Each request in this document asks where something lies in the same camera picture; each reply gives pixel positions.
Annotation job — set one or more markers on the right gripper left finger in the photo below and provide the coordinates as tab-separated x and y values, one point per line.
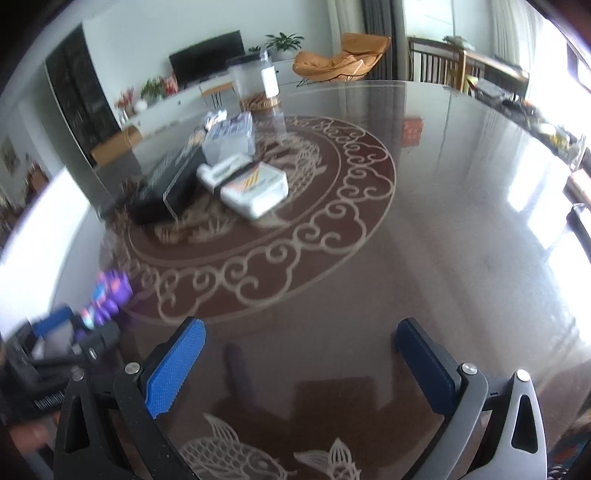
101	414

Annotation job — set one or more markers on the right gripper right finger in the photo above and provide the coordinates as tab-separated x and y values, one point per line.
513	445

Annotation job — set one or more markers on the purple robot toy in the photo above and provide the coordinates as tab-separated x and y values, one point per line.
112	291

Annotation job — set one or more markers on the black odor bar box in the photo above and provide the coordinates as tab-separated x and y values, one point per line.
168	189

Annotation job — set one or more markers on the white tube package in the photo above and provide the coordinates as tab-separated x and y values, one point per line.
212	176

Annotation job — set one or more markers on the white orange striped box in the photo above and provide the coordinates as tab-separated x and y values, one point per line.
256	192

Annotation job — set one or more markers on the cardboard box on floor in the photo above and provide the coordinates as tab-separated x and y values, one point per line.
116	146

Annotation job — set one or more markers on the dark tall bookshelf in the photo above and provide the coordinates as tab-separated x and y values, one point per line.
79	94

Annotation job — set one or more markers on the red flower vase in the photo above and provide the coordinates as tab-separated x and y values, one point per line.
128	106

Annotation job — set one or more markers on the clear plastic container box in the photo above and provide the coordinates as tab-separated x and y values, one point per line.
229	137

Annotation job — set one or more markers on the white tv cabinet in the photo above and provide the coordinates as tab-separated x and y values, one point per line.
181	106

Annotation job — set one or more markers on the small wooden side table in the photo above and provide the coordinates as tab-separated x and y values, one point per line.
213	95

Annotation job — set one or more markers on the black flat television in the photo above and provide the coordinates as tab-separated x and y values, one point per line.
205	59

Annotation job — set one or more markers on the clear plastic jar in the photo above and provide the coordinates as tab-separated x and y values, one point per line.
254	80

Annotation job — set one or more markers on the wooden dining chair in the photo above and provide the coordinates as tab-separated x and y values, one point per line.
437	62

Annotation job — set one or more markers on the green potted plant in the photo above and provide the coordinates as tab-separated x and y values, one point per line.
284	46

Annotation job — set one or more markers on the orange lounge chair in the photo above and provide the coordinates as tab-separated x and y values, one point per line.
359	54

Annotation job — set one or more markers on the grey curtain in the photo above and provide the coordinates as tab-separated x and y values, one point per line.
384	19

